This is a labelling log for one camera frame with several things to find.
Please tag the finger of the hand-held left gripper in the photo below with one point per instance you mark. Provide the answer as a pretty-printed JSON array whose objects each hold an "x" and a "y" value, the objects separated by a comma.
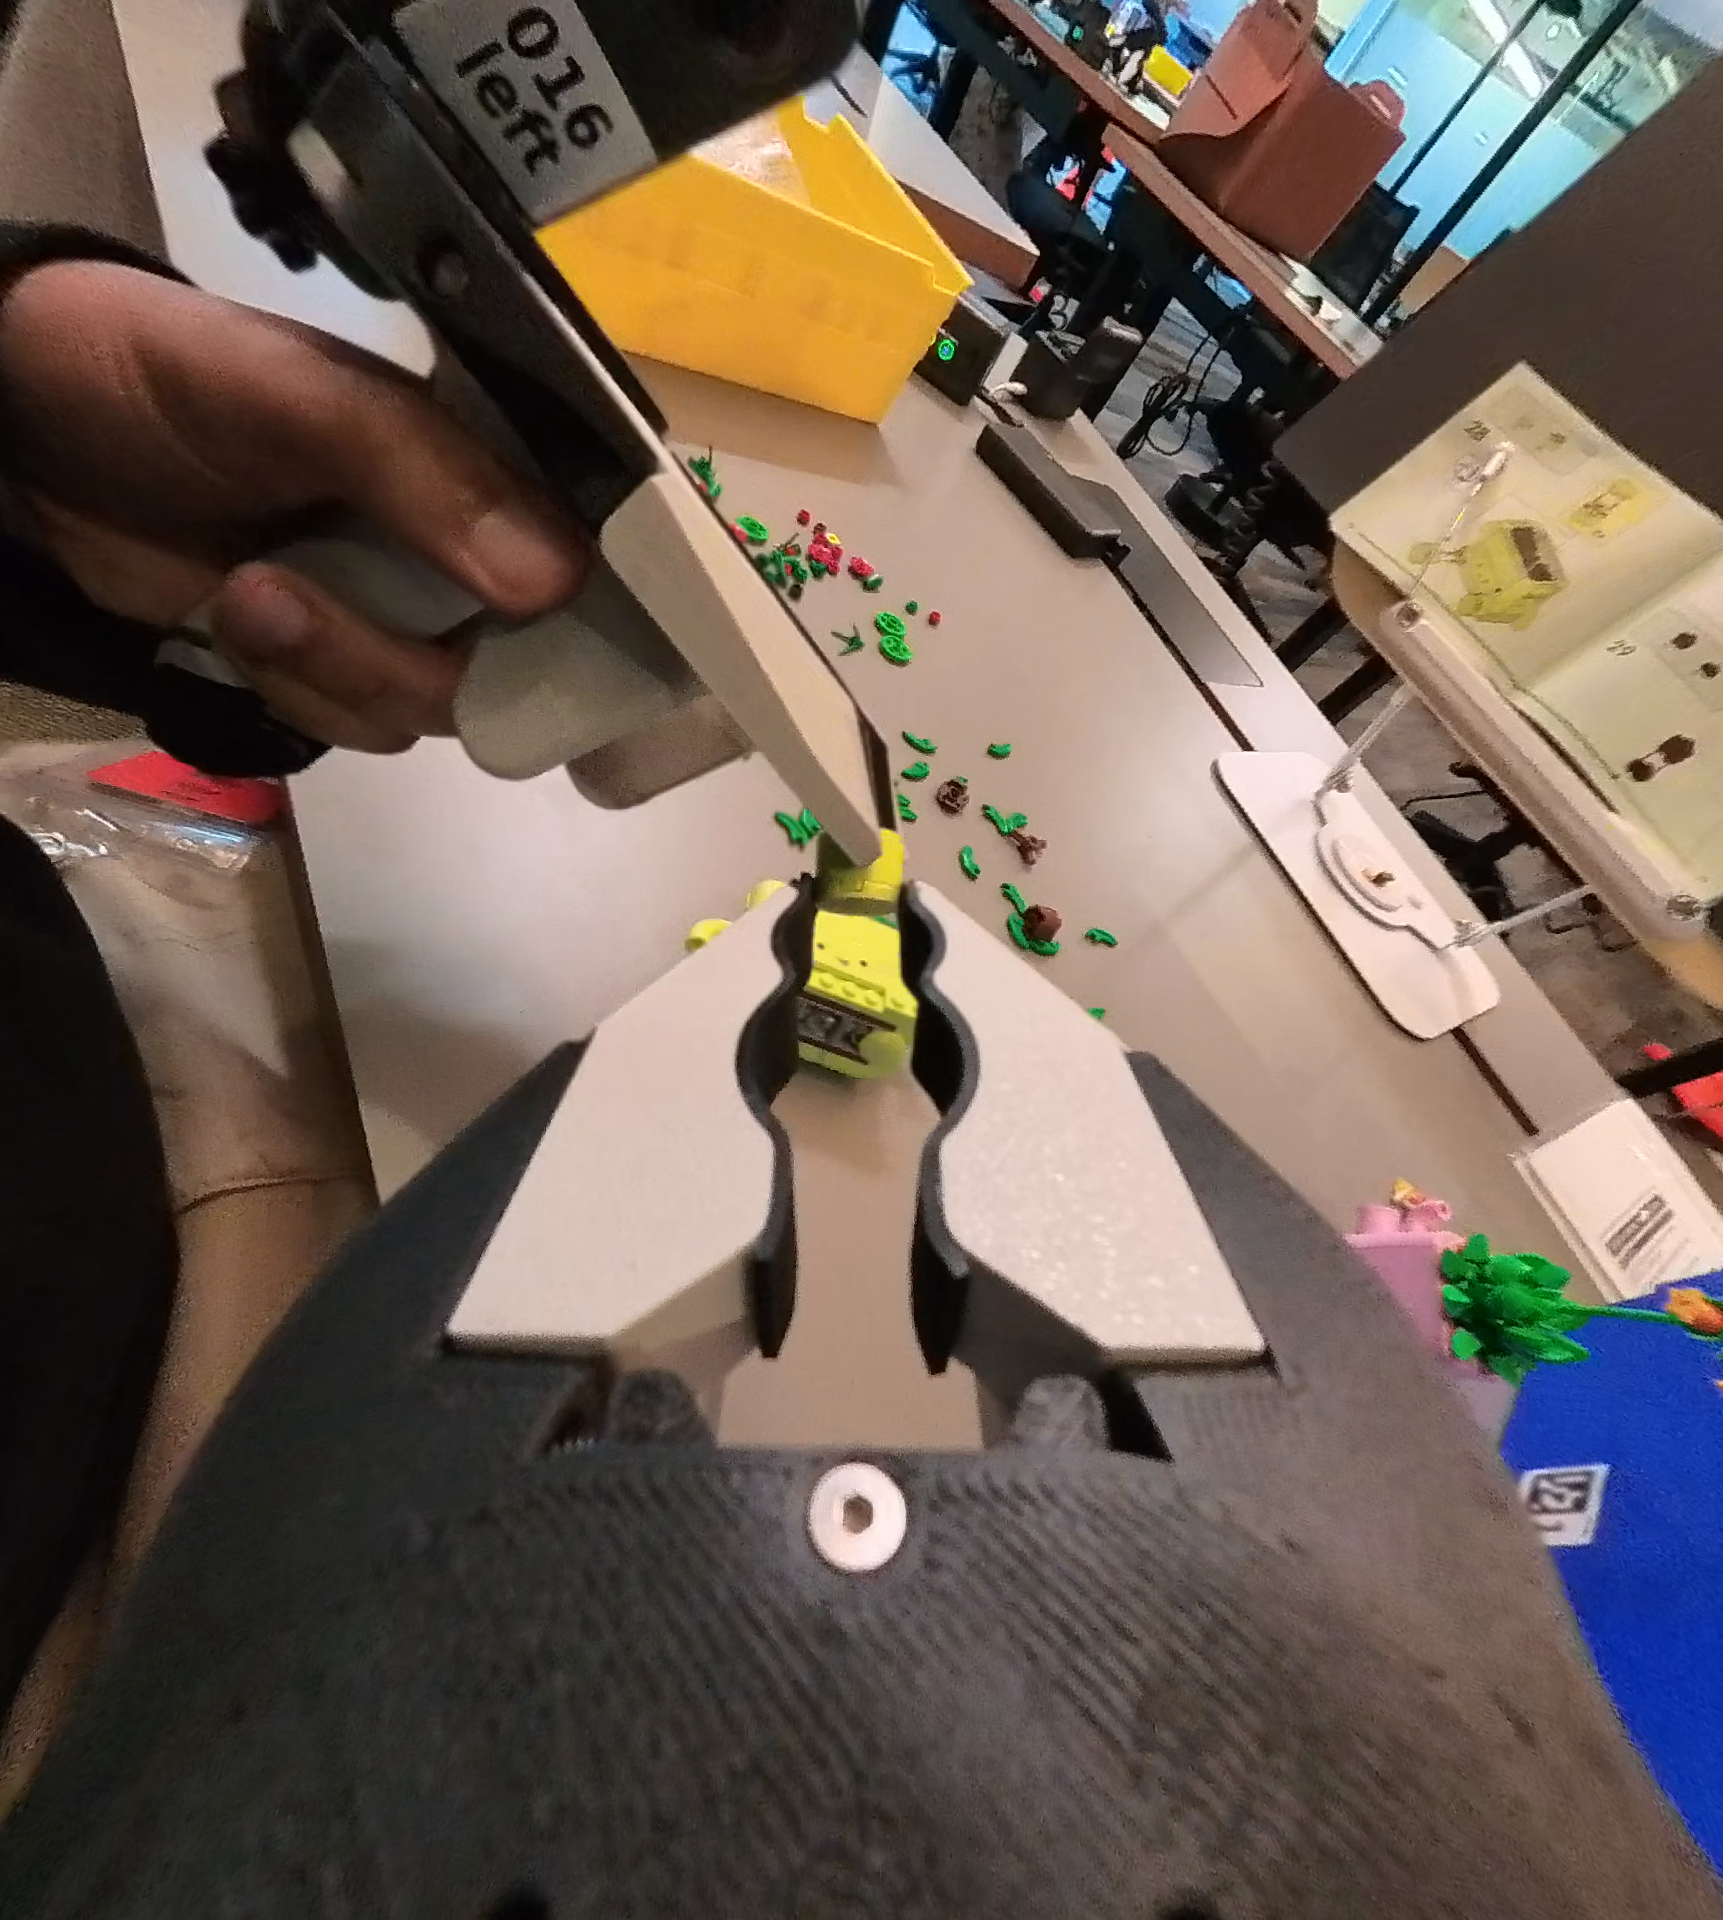
[{"x": 741, "y": 645}]

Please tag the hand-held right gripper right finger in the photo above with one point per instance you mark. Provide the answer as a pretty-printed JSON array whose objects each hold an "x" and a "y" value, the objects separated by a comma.
[{"x": 1085, "y": 1185}]

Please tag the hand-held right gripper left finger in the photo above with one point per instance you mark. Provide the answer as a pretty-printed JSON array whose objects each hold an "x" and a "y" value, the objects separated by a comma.
[{"x": 635, "y": 1185}]

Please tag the lime green brick pot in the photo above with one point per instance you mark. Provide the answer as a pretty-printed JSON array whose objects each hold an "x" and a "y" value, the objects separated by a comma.
[{"x": 853, "y": 960}]

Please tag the person's left hand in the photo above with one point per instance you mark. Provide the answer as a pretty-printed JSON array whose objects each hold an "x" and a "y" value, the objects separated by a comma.
[{"x": 200, "y": 434}]

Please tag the small red brick pieces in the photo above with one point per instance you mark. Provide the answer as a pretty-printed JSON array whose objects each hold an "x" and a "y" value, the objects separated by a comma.
[{"x": 823, "y": 553}]

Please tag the scattered green leaf pieces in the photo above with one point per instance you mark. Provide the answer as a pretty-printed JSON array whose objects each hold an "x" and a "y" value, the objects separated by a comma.
[{"x": 891, "y": 630}]

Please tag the brown brick stump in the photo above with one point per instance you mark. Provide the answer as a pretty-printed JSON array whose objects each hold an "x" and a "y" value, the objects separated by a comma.
[{"x": 1043, "y": 922}]

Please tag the brown brick branch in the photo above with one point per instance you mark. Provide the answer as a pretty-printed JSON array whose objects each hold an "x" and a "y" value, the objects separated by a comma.
[{"x": 1025, "y": 846}]

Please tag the flat black device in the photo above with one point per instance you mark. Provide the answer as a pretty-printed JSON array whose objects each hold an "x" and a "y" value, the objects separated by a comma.
[{"x": 1047, "y": 488}]

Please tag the yellow storage bin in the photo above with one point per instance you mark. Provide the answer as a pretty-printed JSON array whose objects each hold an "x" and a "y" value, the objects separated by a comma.
[{"x": 755, "y": 284}]

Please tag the black device with green lights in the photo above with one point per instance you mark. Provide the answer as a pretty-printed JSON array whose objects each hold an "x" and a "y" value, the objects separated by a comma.
[{"x": 957, "y": 348}]

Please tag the pink brick pot with plant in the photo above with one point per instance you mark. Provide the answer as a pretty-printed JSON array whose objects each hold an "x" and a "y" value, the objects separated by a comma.
[{"x": 1505, "y": 1304}]

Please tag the white card box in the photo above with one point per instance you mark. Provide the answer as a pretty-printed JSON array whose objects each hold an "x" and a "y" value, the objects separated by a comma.
[{"x": 1625, "y": 1201}]

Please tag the clear plastic bag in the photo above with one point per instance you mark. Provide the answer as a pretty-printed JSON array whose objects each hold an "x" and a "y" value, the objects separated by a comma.
[{"x": 156, "y": 840}]

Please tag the blue storage bin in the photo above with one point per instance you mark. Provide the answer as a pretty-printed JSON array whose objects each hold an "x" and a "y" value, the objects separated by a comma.
[{"x": 1685, "y": 1575}]

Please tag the brown paper bag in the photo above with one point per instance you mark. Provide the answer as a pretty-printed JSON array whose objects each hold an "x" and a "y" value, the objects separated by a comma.
[{"x": 1273, "y": 120}]

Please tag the open instruction booklet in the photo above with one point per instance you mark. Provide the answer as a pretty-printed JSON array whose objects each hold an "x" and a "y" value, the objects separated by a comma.
[{"x": 1595, "y": 601}]

